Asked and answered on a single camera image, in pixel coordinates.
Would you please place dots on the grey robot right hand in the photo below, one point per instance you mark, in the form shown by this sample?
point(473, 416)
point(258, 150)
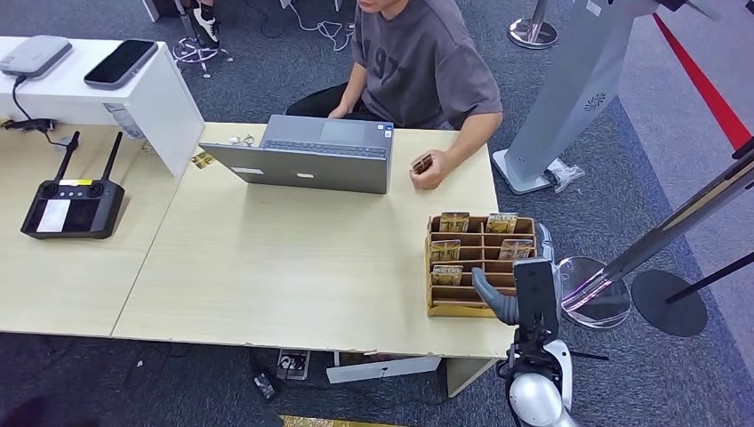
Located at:
point(495, 297)

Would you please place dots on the black stand with round base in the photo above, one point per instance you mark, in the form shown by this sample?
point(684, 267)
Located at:
point(665, 306)

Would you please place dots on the person's left hand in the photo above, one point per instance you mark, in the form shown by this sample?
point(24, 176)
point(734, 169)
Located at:
point(440, 168)

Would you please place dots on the person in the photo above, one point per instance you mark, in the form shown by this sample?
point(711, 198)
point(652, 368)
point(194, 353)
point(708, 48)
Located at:
point(424, 65)

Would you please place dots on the person's left forearm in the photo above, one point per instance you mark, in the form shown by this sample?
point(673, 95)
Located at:
point(468, 140)

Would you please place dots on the wooden card holder rack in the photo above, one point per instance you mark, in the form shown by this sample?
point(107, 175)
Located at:
point(453, 296)

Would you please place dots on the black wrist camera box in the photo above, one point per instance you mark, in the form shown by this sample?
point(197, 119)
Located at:
point(536, 292)

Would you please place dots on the person's right forearm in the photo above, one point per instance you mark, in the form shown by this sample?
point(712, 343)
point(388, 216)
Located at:
point(353, 88)

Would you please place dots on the clear plastic bag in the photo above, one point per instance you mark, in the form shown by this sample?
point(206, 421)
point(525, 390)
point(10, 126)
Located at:
point(563, 174)

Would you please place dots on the black remote controller with antennas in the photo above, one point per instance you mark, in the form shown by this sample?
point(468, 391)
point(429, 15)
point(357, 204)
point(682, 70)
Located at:
point(73, 212)

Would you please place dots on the red barrier belt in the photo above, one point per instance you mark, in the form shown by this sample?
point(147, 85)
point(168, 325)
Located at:
point(701, 88)

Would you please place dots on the person's legs with shoes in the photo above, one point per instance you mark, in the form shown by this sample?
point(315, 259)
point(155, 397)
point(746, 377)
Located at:
point(206, 23)

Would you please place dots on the black power adapter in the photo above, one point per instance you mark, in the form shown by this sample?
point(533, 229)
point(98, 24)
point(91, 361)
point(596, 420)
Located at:
point(265, 386)

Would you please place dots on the white desk riser shelf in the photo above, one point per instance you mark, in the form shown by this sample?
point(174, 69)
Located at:
point(70, 100)

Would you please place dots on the power strip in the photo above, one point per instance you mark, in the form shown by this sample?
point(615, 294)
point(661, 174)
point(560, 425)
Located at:
point(293, 363)

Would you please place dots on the black smartphone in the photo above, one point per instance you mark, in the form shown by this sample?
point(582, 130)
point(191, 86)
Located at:
point(121, 62)

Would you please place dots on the grey flat box device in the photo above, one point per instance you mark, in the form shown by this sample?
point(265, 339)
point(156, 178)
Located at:
point(34, 55)

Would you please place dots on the silver kiosk stand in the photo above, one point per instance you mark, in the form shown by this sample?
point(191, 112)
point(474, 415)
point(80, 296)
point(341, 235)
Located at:
point(577, 76)

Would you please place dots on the person's right hand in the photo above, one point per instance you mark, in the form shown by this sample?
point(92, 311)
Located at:
point(341, 112)

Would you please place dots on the white flat box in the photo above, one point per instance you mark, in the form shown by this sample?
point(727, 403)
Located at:
point(383, 369)

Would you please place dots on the chrome stool base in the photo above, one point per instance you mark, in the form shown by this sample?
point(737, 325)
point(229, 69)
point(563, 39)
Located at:
point(194, 53)

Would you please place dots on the white table leg panel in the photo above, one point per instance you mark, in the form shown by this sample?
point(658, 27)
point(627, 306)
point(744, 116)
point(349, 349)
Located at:
point(465, 377)

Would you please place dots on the yellow patterned panel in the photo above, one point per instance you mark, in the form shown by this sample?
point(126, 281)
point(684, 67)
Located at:
point(330, 422)

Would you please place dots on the chrome stanchion with round base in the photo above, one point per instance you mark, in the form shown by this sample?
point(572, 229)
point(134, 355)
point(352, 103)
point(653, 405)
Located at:
point(677, 221)

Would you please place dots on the grey laptop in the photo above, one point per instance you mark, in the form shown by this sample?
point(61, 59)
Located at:
point(306, 171)

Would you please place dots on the chrome stanchion base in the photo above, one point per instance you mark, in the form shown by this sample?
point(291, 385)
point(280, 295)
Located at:
point(532, 34)

